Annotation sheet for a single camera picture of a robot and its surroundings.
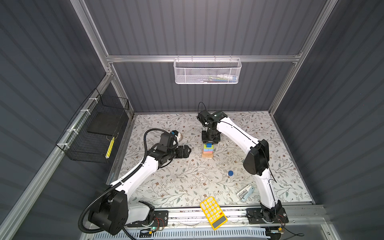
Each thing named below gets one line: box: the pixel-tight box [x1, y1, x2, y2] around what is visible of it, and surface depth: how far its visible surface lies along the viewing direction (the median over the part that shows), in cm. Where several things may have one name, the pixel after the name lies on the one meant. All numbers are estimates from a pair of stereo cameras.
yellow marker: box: [105, 136, 115, 159], surface depth 69 cm
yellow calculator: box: [200, 196, 228, 231], surface depth 76 cm
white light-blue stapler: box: [236, 184, 255, 202], surface depth 81 cm
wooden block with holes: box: [202, 153, 213, 158], surface depth 97 cm
